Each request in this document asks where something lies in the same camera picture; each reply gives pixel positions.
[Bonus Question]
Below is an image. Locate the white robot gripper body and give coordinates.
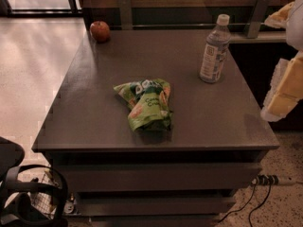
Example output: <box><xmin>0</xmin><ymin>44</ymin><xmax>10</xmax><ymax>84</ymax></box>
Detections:
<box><xmin>286</xmin><ymin>0</ymin><xmax>303</xmax><ymax>50</ymax></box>

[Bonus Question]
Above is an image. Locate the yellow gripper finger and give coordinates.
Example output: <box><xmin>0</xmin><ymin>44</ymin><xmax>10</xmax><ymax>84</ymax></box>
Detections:
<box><xmin>260</xmin><ymin>51</ymin><xmax>303</xmax><ymax>122</ymax></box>
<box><xmin>264</xmin><ymin>2</ymin><xmax>294</xmax><ymax>28</ymax></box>

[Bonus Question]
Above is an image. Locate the green rice chip bag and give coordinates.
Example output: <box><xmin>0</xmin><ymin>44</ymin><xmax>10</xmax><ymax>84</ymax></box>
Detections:
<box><xmin>114</xmin><ymin>79</ymin><xmax>172</xmax><ymax>131</ymax></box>

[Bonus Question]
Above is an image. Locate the red apple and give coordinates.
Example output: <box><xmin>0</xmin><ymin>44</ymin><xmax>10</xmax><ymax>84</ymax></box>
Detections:
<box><xmin>90</xmin><ymin>21</ymin><xmax>110</xmax><ymax>43</ymax></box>

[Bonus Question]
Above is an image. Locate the clear plastic water bottle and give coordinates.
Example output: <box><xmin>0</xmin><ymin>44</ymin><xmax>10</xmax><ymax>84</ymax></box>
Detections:
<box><xmin>199</xmin><ymin>14</ymin><xmax>231</xmax><ymax>83</ymax></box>

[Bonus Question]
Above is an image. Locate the white power strip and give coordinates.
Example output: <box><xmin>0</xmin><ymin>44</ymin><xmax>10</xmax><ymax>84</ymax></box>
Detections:
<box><xmin>252</xmin><ymin>175</ymin><xmax>296</xmax><ymax>186</ymax></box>

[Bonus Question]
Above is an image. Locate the grey drawer cabinet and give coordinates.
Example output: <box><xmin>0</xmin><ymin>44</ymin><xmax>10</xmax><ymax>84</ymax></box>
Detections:
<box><xmin>33</xmin><ymin>30</ymin><xmax>278</xmax><ymax>227</ymax></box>

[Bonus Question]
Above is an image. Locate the black office chair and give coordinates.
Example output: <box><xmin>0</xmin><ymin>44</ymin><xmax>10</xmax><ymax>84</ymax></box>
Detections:
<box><xmin>0</xmin><ymin>137</ymin><xmax>68</xmax><ymax>227</ymax></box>

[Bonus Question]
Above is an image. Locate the black power cable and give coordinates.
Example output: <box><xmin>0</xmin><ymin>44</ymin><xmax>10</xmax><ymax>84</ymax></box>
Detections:
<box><xmin>247</xmin><ymin>183</ymin><xmax>273</xmax><ymax>227</ymax></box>
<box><xmin>217</xmin><ymin>183</ymin><xmax>258</xmax><ymax>224</ymax></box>

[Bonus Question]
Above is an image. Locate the left metal shelf bracket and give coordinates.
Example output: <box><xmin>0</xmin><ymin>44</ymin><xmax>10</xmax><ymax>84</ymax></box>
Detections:
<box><xmin>118</xmin><ymin>0</ymin><xmax>133</xmax><ymax>30</ymax></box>

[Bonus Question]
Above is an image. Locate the wire mesh basket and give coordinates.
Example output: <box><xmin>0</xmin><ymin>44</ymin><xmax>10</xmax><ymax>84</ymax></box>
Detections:
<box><xmin>29</xmin><ymin>169</ymin><xmax>59</xmax><ymax>219</ymax></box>

